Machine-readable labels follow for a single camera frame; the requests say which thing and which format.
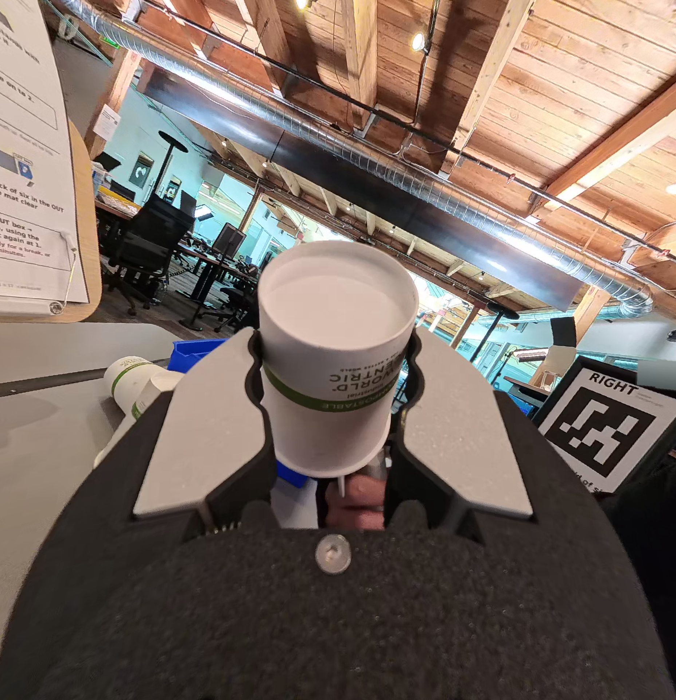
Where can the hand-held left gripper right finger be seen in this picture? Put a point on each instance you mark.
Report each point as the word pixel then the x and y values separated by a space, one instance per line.
pixel 464 437

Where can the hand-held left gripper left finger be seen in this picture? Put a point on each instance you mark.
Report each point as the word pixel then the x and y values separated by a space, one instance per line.
pixel 206 437

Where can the green banded white paper cup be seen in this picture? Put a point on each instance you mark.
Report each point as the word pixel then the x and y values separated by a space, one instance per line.
pixel 332 339
pixel 157 385
pixel 124 377

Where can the blue plastic bin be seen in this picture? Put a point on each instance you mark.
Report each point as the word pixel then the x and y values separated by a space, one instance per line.
pixel 196 355

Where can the person's right hand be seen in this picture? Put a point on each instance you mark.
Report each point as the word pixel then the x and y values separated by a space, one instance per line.
pixel 354 506

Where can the black pole floor lamp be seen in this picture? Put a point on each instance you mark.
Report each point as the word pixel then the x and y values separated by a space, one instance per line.
pixel 496 317
pixel 171 147

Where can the black office chair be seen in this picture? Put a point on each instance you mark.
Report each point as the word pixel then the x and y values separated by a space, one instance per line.
pixel 152 246
pixel 237 306

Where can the framed tag sign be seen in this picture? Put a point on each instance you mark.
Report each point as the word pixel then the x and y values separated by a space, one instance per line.
pixel 606 421

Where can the black computer monitor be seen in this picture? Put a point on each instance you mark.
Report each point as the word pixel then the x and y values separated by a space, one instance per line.
pixel 229 240

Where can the printed instruction sheet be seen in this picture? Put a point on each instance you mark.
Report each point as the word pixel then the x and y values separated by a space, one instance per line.
pixel 26 164

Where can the silver ceiling air duct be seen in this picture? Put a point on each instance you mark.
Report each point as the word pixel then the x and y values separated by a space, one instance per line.
pixel 371 164

